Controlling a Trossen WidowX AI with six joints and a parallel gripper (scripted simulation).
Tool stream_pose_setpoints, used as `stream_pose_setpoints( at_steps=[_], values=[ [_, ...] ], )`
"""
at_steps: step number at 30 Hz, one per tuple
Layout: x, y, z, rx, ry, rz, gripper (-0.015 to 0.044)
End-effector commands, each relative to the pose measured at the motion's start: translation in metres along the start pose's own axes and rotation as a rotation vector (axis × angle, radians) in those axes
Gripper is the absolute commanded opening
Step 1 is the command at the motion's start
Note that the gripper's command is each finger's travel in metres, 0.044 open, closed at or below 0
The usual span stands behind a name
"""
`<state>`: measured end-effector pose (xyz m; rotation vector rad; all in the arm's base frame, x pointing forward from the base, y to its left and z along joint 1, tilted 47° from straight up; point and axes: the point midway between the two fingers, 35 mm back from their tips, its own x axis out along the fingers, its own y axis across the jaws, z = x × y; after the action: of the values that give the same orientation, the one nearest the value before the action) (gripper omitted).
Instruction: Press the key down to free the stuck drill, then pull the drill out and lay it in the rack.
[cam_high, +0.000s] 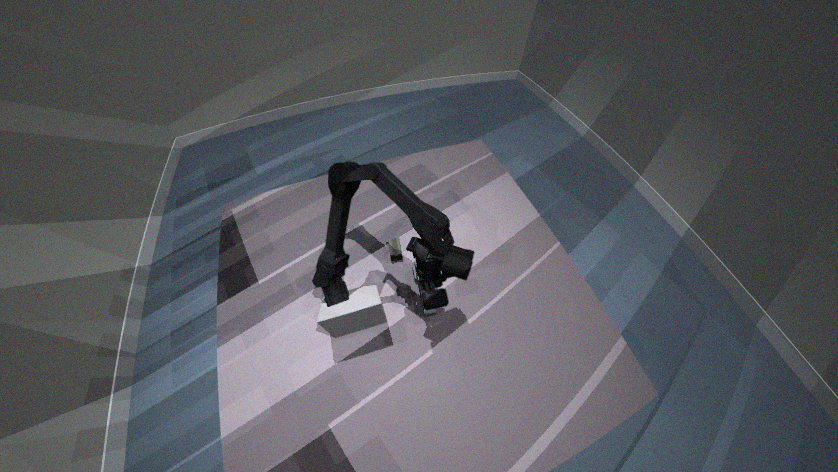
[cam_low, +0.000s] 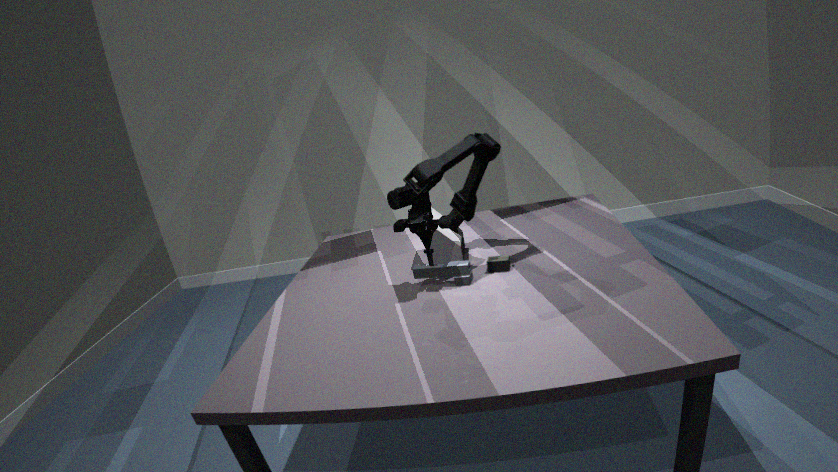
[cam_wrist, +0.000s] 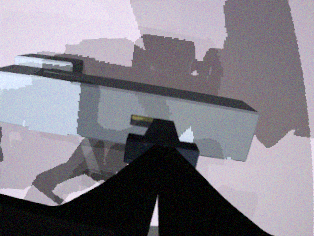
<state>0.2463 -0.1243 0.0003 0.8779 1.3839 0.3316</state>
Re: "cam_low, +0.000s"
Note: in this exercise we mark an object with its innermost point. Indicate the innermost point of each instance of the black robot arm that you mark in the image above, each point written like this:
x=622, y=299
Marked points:
x=430, y=172

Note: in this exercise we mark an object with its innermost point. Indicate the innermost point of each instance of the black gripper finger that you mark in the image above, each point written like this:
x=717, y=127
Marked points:
x=429, y=234
x=422, y=236

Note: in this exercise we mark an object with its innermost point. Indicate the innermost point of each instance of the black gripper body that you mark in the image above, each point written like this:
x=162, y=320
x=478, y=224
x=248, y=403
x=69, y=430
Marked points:
x=447, y=221

